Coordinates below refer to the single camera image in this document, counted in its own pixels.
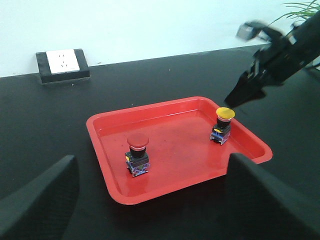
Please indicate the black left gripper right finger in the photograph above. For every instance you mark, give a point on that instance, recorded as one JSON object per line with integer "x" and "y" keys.
{"x": 264, "y": 207}

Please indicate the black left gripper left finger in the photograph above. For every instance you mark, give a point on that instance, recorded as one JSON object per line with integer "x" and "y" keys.
{"x": 41, "y": 209}

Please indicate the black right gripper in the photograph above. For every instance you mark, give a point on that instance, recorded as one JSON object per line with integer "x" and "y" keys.
{"x": 271, "y": 66}

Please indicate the yellow mushroom push button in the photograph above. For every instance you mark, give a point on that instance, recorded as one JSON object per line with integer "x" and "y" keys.
{"x": 220, "y": 132}

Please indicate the red mushroom push button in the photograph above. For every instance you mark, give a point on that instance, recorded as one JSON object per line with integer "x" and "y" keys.
{"x": 137, "y": 159}

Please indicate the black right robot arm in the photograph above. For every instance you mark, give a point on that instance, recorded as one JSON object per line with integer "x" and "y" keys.
{"x": 310, "y": 28}

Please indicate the green plant leaves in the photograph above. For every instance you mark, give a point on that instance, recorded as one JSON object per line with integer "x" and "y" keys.
{"x": 299, "y": 12}

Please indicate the red plastic tray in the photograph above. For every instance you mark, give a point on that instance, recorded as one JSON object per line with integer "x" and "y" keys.
{"x": 180, "y": 151}

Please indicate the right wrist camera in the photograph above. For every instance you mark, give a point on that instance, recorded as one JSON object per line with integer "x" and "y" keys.
{"x": 256, "y": 29}

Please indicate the black white wall socket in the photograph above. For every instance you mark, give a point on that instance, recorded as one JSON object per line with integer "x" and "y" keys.
{"x": 62, "y": 66}

